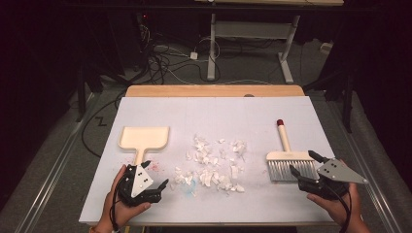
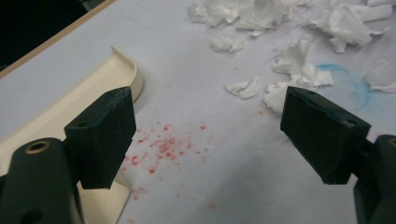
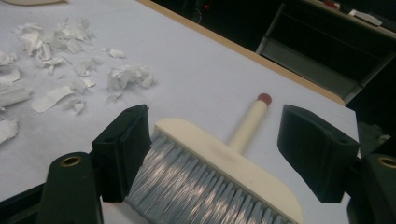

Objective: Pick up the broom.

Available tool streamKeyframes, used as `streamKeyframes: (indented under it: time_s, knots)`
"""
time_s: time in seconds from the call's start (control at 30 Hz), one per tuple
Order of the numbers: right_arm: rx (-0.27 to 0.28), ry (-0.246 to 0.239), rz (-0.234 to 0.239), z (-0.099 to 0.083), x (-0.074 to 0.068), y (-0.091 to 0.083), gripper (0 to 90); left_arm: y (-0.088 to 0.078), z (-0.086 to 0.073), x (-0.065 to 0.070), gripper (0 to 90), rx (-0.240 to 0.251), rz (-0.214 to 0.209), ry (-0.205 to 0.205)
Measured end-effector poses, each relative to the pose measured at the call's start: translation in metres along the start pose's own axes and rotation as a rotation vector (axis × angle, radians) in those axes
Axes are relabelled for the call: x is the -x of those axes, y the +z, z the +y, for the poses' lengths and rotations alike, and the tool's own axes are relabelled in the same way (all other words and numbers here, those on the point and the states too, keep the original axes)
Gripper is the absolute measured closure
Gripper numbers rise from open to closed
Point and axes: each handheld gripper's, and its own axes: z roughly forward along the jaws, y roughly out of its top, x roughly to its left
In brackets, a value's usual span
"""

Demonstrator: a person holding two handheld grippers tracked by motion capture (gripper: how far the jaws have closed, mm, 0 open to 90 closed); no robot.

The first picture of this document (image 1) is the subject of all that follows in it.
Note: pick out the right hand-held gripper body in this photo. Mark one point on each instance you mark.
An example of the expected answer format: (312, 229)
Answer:
(338, 171)

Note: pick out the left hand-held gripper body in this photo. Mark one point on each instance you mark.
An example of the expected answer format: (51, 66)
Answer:
(142, 181)

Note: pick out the cream brush with grey bristles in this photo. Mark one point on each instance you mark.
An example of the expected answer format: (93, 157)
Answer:
(288, 160)

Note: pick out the cream plastic dustpan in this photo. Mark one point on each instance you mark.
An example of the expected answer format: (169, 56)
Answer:
(144, 138)

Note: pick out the pile of white paper scraps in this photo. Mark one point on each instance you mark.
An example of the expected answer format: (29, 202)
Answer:
(207, 168)

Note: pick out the person's right hand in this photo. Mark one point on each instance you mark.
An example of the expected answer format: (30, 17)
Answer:
(340, 207)

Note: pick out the person's left hand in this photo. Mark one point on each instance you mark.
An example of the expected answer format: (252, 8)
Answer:
(120, 212)

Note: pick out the white foam board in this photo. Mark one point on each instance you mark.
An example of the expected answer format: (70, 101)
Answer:
(213, 116)

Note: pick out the wooden table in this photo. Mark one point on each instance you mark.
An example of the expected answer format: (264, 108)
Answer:
(213, 90)

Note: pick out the small white box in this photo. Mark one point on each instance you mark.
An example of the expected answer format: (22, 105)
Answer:
(326, 47)

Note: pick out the white power adapter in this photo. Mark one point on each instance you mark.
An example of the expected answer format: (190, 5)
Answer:
(193, 55)

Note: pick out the white metal desk frame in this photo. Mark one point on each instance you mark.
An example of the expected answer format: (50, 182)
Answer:
(212, 48)

